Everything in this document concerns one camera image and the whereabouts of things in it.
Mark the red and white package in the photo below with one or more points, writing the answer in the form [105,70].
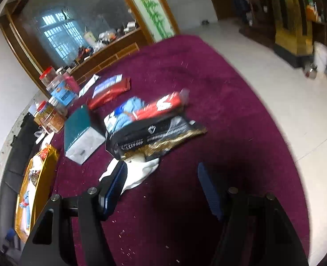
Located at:
[160,105]

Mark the black and gold packaging bag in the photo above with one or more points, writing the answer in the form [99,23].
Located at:
[158,135]

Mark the metal kettle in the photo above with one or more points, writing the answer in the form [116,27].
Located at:
[311,71]

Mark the crumpled clear wrapper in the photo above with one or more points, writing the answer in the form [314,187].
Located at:
[43,135]

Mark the blue towel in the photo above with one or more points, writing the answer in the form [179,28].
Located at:
[25,207]

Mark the white paper packet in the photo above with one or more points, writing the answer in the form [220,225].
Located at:
[88,84]

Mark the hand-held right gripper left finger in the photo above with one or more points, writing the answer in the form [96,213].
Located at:
[113,192]

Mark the red plastic bag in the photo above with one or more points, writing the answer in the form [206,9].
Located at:
[44,153]

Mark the clear jar red gold label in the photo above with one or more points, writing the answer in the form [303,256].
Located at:
[40,113]

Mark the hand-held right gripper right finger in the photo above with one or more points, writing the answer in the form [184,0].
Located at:
[210,191]

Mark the yellow cardboard box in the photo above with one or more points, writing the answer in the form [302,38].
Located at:
[48,171]

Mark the clear jar brown label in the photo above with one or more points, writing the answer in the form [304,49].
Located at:
[55,120]

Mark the teal package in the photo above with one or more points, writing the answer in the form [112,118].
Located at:
[77,127]

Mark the bamboo print panel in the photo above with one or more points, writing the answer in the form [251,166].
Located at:
[149,8]

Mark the wooden mirror cabinet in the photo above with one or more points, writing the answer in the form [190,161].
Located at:
[102,58]

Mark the purple velvet tablecloth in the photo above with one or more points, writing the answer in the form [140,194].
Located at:
[208,88]

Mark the white sack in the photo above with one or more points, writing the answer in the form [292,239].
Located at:
[321,56]

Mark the white cloth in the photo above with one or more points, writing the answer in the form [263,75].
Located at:
[141,171]

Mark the gold framed cabinet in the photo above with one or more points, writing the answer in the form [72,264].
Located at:
[291,19]

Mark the clear jar blue label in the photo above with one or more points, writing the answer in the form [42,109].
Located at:
[61,88]

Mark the dark red package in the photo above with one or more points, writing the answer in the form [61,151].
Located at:
[110,92]

